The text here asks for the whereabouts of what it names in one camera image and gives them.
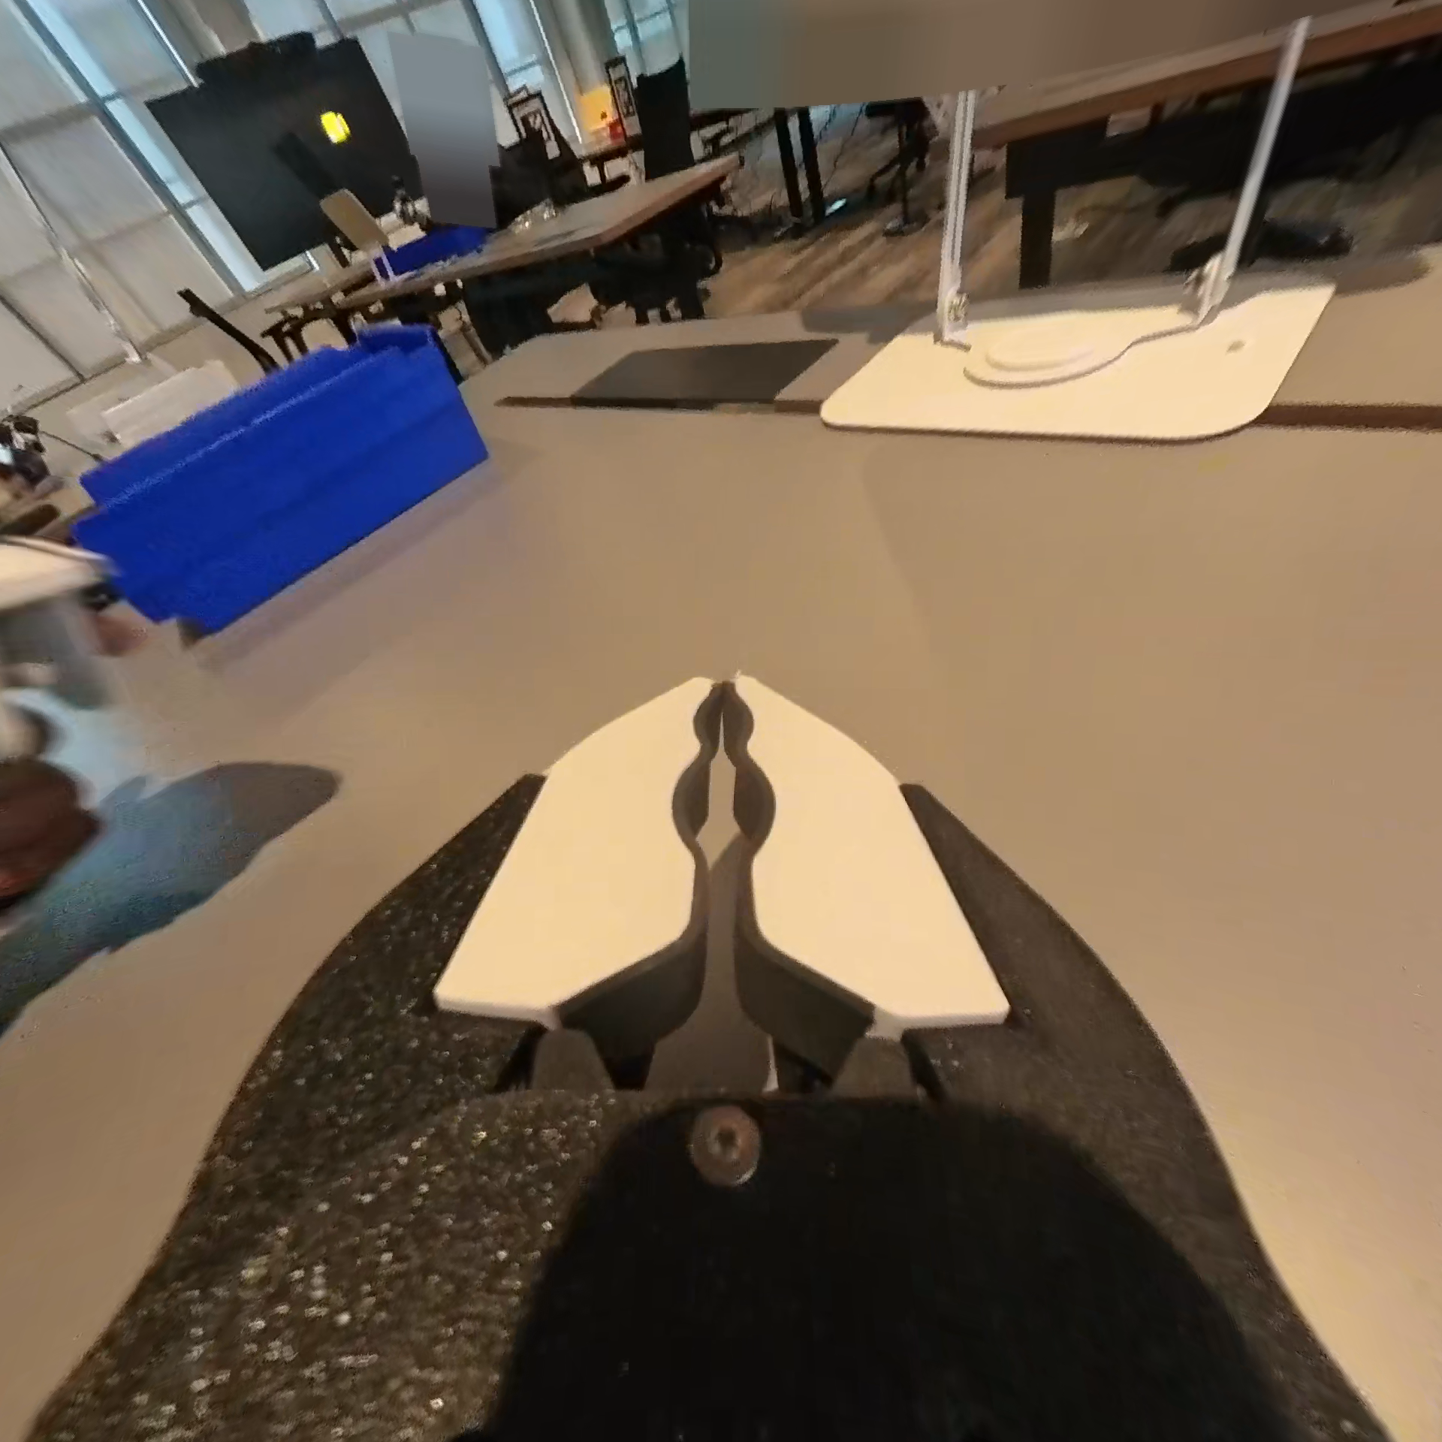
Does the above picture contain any black display panel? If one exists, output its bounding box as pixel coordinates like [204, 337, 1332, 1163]
[144, 37, 428, 279]

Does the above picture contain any black flat pad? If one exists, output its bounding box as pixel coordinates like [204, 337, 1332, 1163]
[565, 337, 842, 411]

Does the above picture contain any white board stand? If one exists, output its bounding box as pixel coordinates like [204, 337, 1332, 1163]
[820, 18, 1339, 441]

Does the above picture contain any person's left hand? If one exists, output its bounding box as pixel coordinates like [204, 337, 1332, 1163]
[0, 758, 104, 907]

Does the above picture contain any plain wooden board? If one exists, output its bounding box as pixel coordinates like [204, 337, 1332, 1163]
[318, 189, 392, 279]

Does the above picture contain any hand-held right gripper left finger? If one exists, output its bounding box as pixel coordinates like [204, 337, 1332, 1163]
[431, 672, 721, 1063]

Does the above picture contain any large paned window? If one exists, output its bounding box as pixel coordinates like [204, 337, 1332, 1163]
[0, 0, 688, 381]

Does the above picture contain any blue plastic bin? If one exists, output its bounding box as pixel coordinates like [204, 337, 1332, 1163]
[78, 323, 492, 634]
[384, 223, 492, 279]

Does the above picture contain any long wooden table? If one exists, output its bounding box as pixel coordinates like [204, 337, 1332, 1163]
[967, 11, 1442, 289]
[264, 152, 746, 351]

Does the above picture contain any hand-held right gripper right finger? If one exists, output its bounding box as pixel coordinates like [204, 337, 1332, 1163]
[726, 672, 1012, 1084]

